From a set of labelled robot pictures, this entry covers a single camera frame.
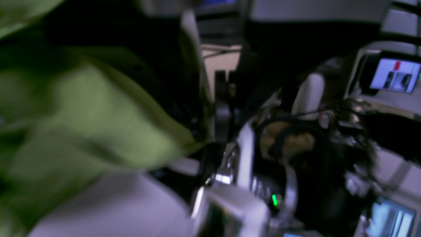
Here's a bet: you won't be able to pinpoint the computer monitor screen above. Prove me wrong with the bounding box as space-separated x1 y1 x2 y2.
369 58 421 93

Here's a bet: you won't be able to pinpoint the green T-shirt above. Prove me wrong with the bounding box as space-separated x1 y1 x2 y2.
1 0 203 237

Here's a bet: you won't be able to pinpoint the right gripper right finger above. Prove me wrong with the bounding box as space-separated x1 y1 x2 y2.
228 0 388 139

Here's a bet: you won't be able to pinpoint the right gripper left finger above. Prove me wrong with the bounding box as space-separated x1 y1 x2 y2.
43 0 209 142

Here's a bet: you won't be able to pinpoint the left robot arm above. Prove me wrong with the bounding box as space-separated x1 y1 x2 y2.
192 72 382 237

